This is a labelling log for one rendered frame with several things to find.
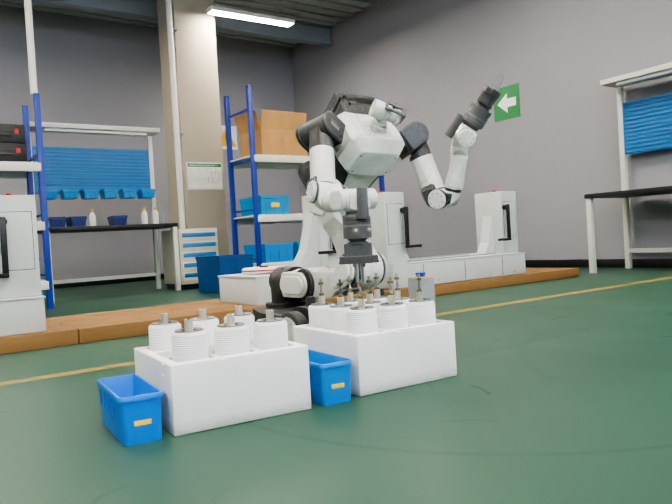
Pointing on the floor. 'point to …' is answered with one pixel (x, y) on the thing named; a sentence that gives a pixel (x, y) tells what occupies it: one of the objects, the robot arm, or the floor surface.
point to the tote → (209, 270)
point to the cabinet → (207, 243)
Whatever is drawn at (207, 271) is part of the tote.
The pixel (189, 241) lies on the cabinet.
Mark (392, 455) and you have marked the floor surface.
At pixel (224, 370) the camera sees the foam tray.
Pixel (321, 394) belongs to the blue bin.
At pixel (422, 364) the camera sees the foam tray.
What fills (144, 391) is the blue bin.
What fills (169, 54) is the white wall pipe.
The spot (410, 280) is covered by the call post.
